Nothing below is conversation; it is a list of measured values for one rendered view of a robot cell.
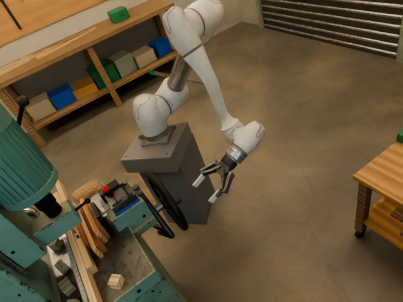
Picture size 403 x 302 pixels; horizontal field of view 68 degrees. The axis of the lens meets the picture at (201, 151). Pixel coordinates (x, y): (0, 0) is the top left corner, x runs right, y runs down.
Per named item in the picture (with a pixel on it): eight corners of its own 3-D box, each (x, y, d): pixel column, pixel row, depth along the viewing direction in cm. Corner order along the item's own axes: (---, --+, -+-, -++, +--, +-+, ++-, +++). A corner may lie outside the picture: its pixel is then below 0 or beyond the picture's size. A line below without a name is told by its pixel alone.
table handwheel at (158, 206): (192, 217, 109) (148, 159, 118) (145, 252, 103) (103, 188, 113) (192, 231, 135) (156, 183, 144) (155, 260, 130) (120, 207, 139)
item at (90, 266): (98, 271, 99) (92, 265, 96) (92, 274, 98) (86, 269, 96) (63, 184, 139) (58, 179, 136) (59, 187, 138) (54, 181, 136)
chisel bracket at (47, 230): (85, 224, 104) (72, 210, 99) (47, 249, 100) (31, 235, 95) (80, 212, 110) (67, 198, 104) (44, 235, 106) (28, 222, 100)
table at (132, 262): (186, 260, 99) (180, 251, 96) (105, 325, 91) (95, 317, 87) (122, 173, 143) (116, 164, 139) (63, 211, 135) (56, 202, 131)
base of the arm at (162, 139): (145, 130, 193) (142, 123, 190) (176, 126, 185) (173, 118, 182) (134, 148, 180) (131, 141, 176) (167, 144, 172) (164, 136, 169)
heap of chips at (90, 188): (102, 189, 129) (99, 184, 128) (75, 205, 126) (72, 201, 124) (96, 179, 135) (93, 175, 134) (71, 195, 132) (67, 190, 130)
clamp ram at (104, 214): (126, 220, 111) (115, 205, 106) (108, 232, 109) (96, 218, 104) (117, 206, 118) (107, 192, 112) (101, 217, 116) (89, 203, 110)
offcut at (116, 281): (125, 279, 94) (120, 274, 92) (121, 290, 92) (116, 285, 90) (116, 278, 95) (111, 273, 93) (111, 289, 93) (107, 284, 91)
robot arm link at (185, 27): (193, 50, 117) (212, 35, 124) (166, 7, 111) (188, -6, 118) (175, 61, 127) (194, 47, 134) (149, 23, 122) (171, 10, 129)
